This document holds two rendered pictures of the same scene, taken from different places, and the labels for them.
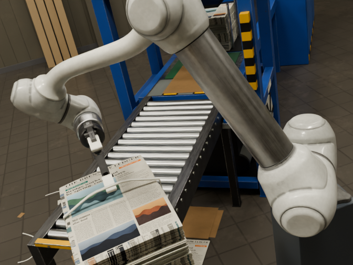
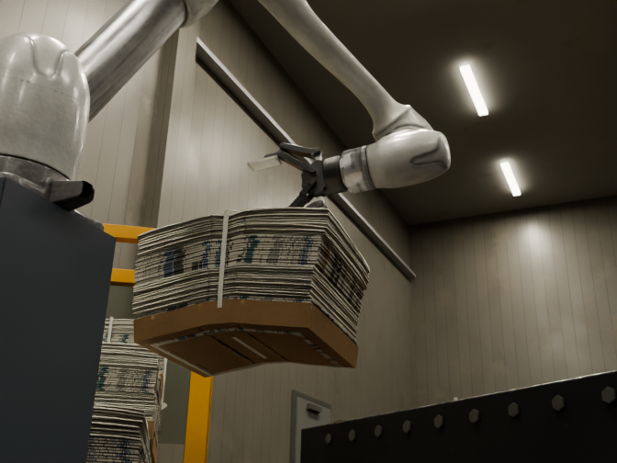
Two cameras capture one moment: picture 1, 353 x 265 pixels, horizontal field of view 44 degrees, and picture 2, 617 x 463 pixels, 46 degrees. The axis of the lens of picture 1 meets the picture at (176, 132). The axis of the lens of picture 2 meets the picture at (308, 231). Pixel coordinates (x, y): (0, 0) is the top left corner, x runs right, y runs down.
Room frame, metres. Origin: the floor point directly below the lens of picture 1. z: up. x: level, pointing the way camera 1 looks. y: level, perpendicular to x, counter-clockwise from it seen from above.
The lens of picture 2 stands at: (1.90, -0.86, 0.64)
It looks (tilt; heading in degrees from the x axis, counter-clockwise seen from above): 23 degrees up; 125
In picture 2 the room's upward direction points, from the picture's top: 1 degrees clockwise
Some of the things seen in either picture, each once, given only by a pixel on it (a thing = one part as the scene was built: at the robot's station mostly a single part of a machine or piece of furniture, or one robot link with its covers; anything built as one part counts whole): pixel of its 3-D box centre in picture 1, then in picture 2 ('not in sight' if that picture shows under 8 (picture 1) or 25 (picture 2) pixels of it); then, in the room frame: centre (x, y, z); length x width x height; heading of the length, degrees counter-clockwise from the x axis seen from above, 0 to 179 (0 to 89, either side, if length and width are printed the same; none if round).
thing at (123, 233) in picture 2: not in sight; (137, 234); (-0.38, 1.13, 1.82); 0.75 x 0.06 x 0.06; 44
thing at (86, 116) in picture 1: (89, 128); (358, 170); (1.24, 0.27, 1.32); 0.09 x 0.06 x 0.09; 103
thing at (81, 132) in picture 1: (93, 140); (324, 177); (1.17, 0.25, 1.31); 0.09 x 0.07 x 0.08; 13
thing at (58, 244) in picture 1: (83, 246); not in sight; (1.30, 0.44, 0.81); 0.43 x 0.03 x 0.02; 67
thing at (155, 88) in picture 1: (199, 78); not in sight; (2.83, -0.24, 0.75); 0.70 x 0.65 x 0.10; 157
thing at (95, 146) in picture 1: (94, 143); (264, 163); (1.04, 0.22, 1.37); 0.07 x 0.03 x 0.01; 13
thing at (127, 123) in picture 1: (106, 162); not in sight; (2.00, 0.40, 0.74); 1.34 x 0.05 x 0.12; 157
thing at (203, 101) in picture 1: (181, 103); not in sight; (2.44, -0.07, 0.77); 0.47 x 0.05 x 0.05; 67
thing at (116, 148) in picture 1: (153, 150); not in sight; (1.96, 0.14, 0.77); 0.47 x 0.05 x 0.05; 67
